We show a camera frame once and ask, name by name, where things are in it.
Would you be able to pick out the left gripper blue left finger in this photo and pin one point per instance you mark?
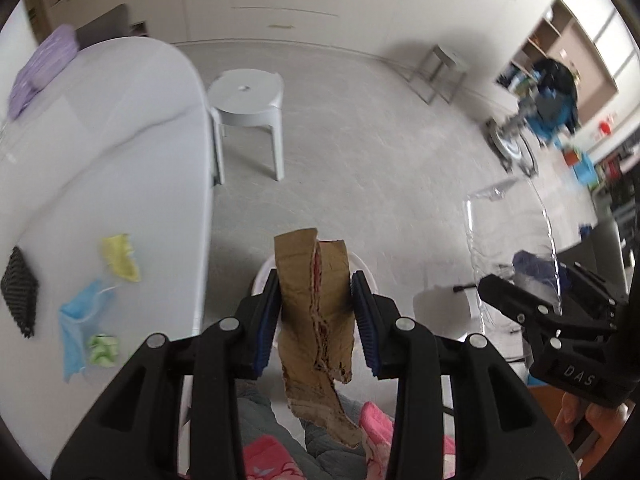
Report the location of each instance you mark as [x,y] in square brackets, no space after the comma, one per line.
[266,320]

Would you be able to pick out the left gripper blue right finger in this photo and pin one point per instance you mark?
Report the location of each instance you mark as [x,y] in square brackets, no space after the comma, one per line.
[366,314]

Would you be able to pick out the red brown cardboard piece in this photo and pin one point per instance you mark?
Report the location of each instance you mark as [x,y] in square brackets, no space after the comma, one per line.
[316,337]

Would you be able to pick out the clear plastic bottle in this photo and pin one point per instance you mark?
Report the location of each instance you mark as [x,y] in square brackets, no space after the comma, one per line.
[509,234]

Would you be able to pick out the right human hand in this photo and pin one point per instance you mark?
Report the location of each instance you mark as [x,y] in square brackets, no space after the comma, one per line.
[606,423]

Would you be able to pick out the pink floral jacket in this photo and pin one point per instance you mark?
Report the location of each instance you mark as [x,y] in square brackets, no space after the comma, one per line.
[271,452]

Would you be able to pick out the green crumpled paper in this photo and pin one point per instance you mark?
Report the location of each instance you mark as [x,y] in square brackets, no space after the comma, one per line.
[103,350]

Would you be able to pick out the blue face mask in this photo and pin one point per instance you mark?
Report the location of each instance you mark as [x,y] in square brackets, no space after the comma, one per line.
[78,320]

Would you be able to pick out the white oval table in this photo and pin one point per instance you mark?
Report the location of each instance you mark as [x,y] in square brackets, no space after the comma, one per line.
[119,143]

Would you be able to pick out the fan base stand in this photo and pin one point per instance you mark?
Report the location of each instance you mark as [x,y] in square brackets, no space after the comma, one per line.
[508,142]

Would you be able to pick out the white plastic stool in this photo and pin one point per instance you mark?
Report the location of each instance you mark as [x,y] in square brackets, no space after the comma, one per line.
[247,98]

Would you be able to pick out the black foam net sleeve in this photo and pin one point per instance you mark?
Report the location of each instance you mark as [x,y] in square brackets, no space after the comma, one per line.
[19,288]

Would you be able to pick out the grey stool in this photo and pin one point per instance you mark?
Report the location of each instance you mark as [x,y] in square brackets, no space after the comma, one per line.
[441,74]

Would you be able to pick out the dark grey chair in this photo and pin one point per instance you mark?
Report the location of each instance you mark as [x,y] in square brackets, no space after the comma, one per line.
[110,25]

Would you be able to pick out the purple tissue pack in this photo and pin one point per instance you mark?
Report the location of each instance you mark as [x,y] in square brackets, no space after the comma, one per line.
[47,62]

